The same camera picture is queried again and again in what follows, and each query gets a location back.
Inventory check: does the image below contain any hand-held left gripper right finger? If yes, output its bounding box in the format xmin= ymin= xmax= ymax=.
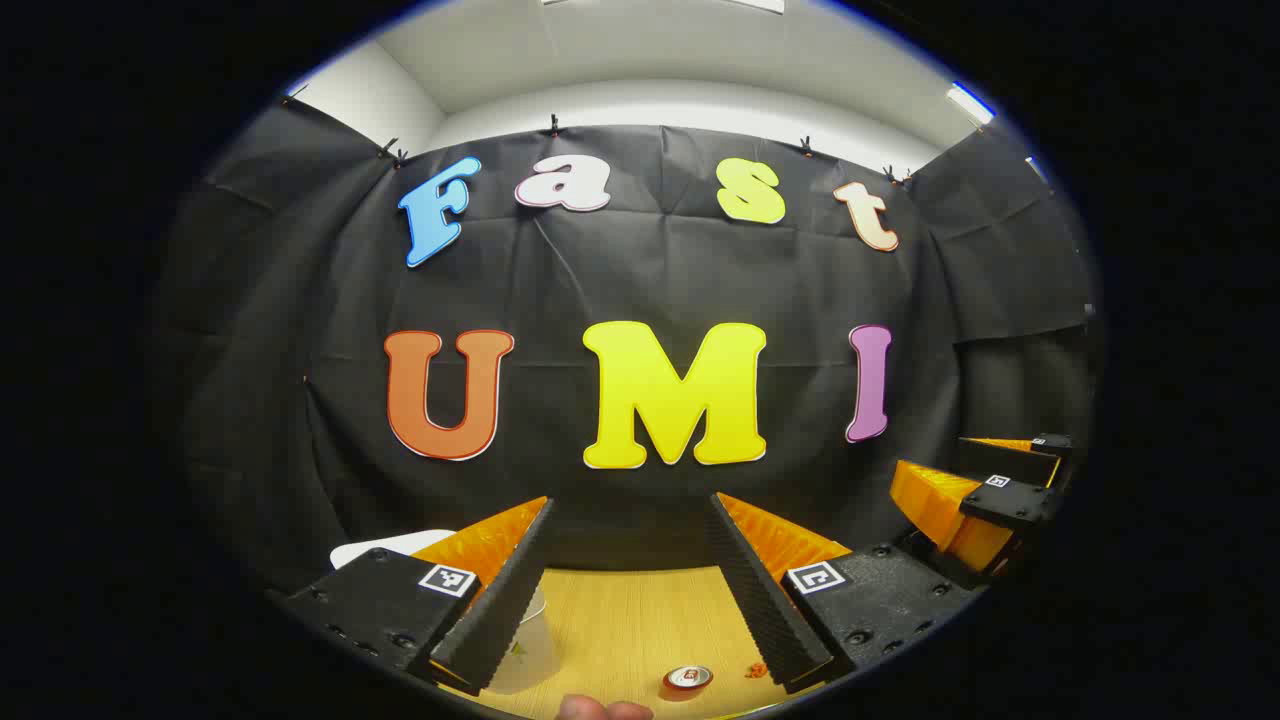
xmin=705 ymin=492 xmax=986 ymax=696

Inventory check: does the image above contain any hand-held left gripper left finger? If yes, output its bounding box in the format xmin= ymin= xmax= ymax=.
xmin=265 ymin=497 xmax=556 ymax=698

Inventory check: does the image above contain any white desktop garbage bin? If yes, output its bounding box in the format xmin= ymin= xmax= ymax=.
xmin=330 ymin=528 xmax=557 ymax=696

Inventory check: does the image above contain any black backdrop cloth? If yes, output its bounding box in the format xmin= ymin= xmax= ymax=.
xmin=150 ymin=100 xmax=1101 ymax=601

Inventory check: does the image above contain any ceiling light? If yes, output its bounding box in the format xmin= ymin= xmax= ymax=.
xmin=948 ymin=82 xmax=998 ymax=126

